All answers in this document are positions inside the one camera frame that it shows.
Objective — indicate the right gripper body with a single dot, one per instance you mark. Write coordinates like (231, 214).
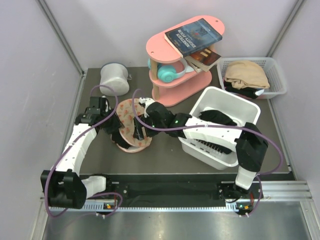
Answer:
(148, 119)

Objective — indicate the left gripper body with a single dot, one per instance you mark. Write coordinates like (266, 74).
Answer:
(112, 124)

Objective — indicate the black bra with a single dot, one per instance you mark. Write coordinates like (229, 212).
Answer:
(118, 139)

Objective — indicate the floral mesh laundry bag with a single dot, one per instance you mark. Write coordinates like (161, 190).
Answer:
(126, 115)

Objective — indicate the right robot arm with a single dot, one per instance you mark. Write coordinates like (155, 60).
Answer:
(247, 142)

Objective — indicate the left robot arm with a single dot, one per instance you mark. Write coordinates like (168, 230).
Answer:
(62, 185)

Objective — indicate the white mesh cylinder bag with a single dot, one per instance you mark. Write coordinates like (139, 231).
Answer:
(115, 76)

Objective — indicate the pink wooden shelf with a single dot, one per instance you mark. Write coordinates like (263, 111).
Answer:
(173, 81)

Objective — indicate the teal headphones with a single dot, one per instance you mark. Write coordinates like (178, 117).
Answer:
(168, 73)

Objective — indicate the black clothes in bin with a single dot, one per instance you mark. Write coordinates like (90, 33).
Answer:
(217, 117)

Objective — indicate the white plastic bin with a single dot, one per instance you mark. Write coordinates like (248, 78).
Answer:
(219, 151)

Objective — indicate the brown book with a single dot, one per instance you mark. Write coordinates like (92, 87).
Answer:
(203, 60)

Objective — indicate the dark blue book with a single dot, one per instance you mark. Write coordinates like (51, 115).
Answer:
(192, 37)

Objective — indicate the beige cloth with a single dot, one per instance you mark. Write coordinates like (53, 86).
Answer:
(245, 73)

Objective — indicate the black cloth in basket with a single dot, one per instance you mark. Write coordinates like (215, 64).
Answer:
(249, 92)

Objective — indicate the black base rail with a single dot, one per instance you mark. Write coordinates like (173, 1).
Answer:
(172, 190)

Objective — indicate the aluminium frame post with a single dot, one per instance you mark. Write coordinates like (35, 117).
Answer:
(59, 34)

